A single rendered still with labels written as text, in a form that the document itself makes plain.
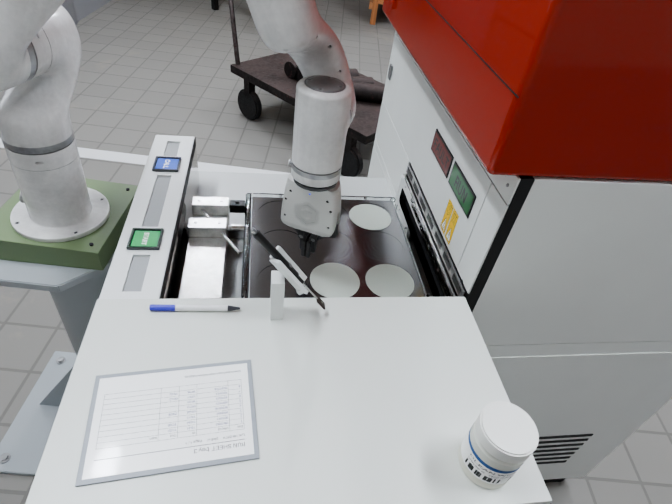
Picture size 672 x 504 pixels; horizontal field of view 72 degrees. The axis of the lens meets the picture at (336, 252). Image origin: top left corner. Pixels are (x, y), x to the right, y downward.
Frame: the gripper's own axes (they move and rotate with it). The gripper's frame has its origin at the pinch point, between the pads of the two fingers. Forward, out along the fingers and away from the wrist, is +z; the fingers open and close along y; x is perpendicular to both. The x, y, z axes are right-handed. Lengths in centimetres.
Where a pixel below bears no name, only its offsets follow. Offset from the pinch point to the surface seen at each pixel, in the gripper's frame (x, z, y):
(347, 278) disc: 1.6, 6.9, 8.5
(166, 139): 22, 1, -46
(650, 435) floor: 62, 97, 125
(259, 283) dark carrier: -7.0, 7.1, -6.8
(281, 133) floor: 207, 97, -93
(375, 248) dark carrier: 13.2, 7.0, 11.2
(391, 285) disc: 3.6, 7.0, 17.2
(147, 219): -5.6, 1.4, -31.7
